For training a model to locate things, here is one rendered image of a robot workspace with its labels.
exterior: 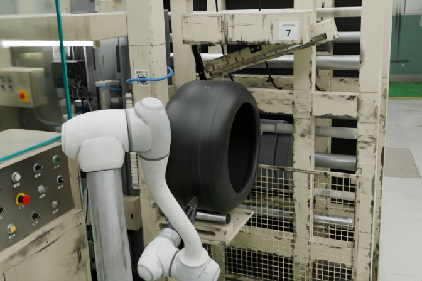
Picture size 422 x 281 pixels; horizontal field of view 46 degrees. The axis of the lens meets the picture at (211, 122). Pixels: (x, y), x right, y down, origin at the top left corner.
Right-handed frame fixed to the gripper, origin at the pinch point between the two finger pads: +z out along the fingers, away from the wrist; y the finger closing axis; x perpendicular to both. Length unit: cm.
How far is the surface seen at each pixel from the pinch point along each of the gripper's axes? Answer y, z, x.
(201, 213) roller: 2.4, 10.1, 13.5
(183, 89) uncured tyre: 10.9, 29.0, -38.9
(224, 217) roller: -8.7, 9.8, 13.8
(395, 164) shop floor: -58, 348, 199
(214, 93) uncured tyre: -4.5, 27.2, -38.6
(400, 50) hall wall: -27, 919, 283
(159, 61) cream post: 27, 40, -47
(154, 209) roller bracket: 24.6, 6.3, 11.8
